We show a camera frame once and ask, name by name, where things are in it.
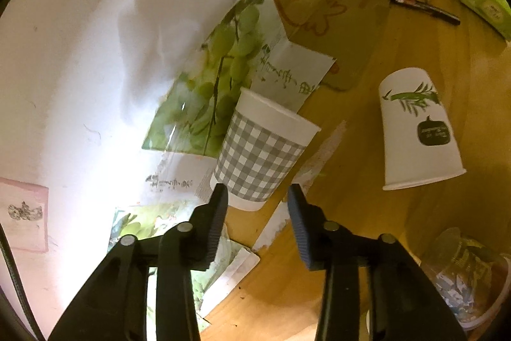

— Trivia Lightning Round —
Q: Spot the grey checked paper cup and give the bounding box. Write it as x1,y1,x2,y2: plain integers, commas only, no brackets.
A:
210,87,320,212

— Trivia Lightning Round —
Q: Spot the clear patterned plastic cup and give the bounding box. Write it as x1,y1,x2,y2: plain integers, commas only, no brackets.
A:
420,228,510,331

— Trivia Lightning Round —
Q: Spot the white leaf print paper cup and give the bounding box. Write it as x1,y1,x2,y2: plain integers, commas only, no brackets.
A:
378,67,466,191

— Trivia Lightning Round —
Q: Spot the black pen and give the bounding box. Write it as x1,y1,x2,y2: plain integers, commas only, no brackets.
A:
391,0,461,26

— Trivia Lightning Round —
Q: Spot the brown drawing card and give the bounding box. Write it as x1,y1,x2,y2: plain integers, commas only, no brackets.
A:
274,0,390,91

